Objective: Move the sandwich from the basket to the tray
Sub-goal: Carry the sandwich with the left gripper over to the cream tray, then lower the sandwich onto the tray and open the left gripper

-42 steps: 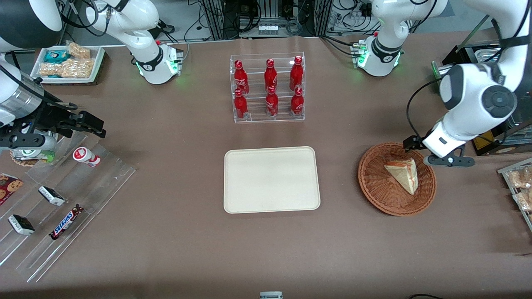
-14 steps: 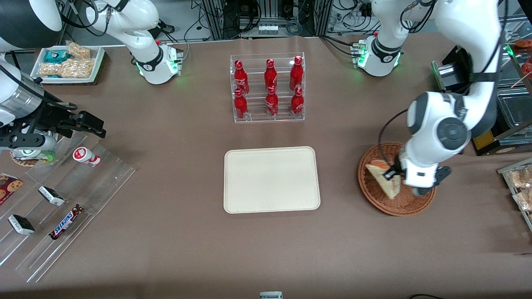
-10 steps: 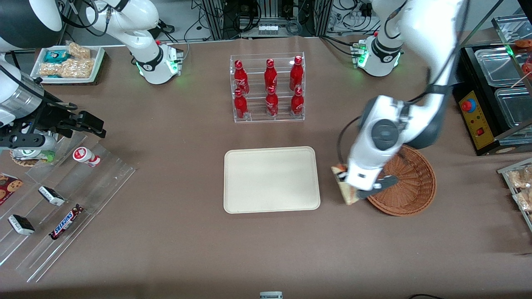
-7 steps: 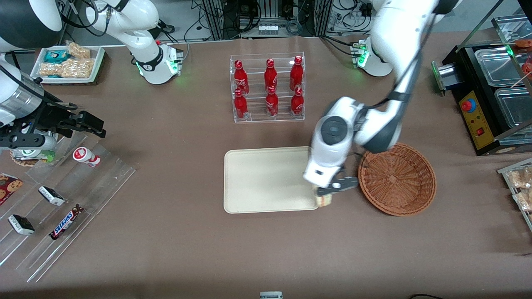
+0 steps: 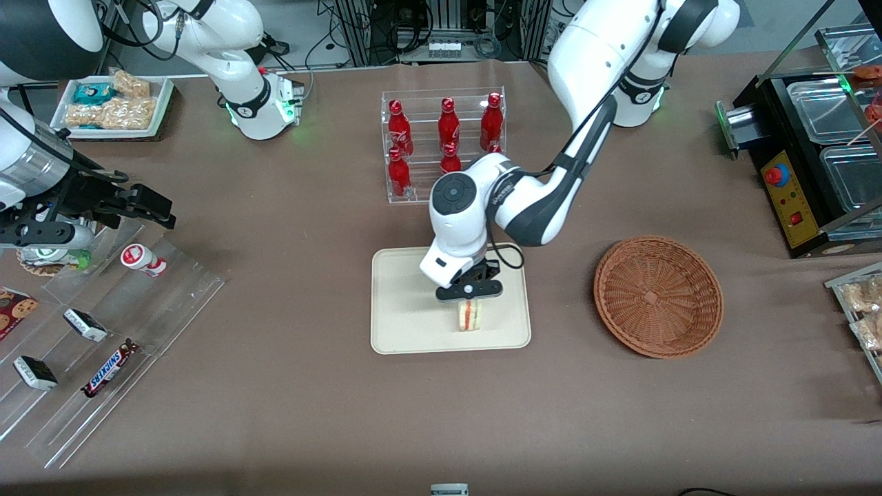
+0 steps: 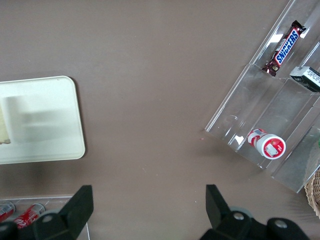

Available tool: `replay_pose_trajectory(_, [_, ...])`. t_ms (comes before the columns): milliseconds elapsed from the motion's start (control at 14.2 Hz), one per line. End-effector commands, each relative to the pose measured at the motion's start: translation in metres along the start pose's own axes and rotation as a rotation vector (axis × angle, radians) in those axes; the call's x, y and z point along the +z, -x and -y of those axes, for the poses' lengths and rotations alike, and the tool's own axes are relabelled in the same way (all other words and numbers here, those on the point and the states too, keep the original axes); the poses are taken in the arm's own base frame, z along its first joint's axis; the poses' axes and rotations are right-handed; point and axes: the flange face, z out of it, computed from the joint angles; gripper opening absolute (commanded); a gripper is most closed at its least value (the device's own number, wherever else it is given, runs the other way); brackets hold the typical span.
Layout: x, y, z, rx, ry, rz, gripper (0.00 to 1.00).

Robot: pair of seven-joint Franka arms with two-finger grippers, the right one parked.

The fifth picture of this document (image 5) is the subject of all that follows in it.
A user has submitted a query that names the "black white chocolate bar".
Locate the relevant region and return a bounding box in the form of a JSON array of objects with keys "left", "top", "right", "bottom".
[
  {"left": 63, "top": 308, "right": 109, "bottom": 344},
  {"left": 13, "top": 355, "right": 59, "bottom": 392}
]

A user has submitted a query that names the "clear acrylic bottle rack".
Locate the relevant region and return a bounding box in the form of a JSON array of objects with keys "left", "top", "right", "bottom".
[{"left": 380, "top": 86, "right": 506, "bottom": 205}]

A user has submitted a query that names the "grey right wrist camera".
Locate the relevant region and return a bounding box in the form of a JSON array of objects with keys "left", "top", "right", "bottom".
[{"left": 0, "top": 220, "right": 95, "bottom": 250}]

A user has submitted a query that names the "large rice cracker pack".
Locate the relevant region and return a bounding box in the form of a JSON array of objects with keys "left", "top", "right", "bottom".
[{"left": 65, "top": 96, "right": 158, "bottom": 132}]

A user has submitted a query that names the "steel food pan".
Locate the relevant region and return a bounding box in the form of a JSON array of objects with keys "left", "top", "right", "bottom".
[
  {"left": 819, "top": 143, "right": 882, "bottom": 216},
  {"left": 786, "top": 76, "right": 870, "bottom": 146}
]

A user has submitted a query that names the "aluminium equipment frame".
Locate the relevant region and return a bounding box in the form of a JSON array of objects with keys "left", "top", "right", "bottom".
[{"left": 329, "top": 0, "right": 553, "bottom": 68}]

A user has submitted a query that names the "clear pack of pastry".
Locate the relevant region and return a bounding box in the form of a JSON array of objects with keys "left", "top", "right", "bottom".
[
  {"left": 841, "top": 275, "right": 882, "bottom": 313},
  {"left": 850, "top": 314, "right": 882, "bottom": 351}
]

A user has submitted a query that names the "chocolate chip cookie box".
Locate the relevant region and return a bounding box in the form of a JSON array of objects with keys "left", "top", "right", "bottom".
[{"left": 0, "top": 287, "right": 40, "bottom": 342}]

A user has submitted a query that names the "triangular sandwich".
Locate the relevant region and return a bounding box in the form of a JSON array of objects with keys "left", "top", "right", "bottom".
[{"left": 458, "top": 298, "right": 484, "bottom": 333}]

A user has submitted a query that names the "black food warmer machine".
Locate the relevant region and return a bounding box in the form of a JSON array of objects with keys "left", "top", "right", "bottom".
[{"left": 715, "top": 24, "right": 882, "bottom": 260}]

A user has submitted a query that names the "small rice cracker pack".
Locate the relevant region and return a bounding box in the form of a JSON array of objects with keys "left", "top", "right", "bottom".
[{"left": 109, "top": 68, "right": 152, "bottom": 99}]

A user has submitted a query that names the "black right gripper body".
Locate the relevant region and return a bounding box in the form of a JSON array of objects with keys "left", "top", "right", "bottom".
[{"left": 50, "top": 167, "right": 139, "bottom": 229}]

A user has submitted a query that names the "teal snack packet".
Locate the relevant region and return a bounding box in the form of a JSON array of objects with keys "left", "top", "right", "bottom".
[{"left": 74, "top": 82, "right": 115, "bottom": 106}]

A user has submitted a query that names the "round brown wicker basket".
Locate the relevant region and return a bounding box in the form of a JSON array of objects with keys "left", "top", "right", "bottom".
[{"left": 593, "top": 235, "right": 724, "bottom": 360}]

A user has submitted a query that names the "brown snickers bar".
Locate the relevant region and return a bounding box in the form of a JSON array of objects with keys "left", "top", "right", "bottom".
[{"left": 81, "top": 339, "right": 139, "bottom": 399}]

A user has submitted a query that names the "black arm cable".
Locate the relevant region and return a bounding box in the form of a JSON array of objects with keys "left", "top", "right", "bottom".
[{"left": 485, "top": 90, "right": 621, "bottom": 271}]

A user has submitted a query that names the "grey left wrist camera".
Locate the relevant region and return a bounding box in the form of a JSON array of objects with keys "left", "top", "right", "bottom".
[{"left": 435, "top": 278, "right": 504, "bottom": 304}]

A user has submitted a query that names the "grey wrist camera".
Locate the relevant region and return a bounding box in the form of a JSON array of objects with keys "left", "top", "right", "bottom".
[
  {"left": 435, "top": 278, "right": 504, "bottom": 304},
  {"left": 0, "top": 220, "right": 95, "bottom": 250}
]

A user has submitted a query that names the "clear acrylic tiered display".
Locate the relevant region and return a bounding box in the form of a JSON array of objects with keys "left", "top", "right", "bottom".
[{"left": 0, "top": 220, "right": 226, "bottom": 471}]

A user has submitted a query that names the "beige rectangular plastic tray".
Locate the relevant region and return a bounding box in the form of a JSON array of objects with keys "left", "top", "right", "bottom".
[{"left": 371, "top": 242, "right": 532, "bottom": 355}]

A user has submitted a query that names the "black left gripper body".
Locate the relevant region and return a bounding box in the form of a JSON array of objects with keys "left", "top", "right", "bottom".
[{"left": 456, "top": 256, "right": 502, "bottom": 285}]

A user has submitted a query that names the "red white yogurt bottle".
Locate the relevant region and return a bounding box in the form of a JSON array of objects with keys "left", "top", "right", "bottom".
[{"left": 120, "top": 242, "right": 168, "bottom": 278}]

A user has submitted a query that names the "grey snack tray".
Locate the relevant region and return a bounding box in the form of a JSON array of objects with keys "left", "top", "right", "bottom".
[{"left": 824, "top": 261, "right": 882, "bottom": 385}]

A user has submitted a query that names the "small round wicker coaster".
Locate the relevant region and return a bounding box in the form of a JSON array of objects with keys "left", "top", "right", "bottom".
[{"left": 17, "top": 247, "right": 78, "bottom": 278}]

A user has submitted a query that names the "white snack tray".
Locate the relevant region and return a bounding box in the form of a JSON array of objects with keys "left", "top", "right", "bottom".
[{"left": 50, "top": 74, "right": 175, "bottom": 141}]

